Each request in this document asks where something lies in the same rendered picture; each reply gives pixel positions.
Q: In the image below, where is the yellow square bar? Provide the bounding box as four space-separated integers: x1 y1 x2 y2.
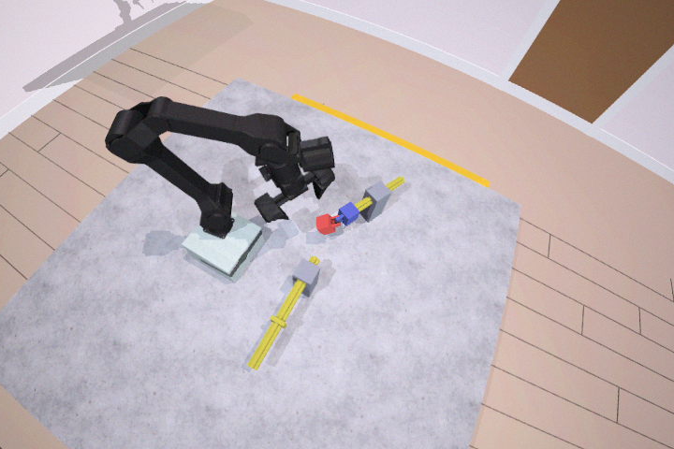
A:
247 256 320 370

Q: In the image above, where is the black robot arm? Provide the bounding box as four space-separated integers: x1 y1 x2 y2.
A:
105 96 335 239

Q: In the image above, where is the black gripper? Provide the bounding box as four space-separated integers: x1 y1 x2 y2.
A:
255 168 335 223

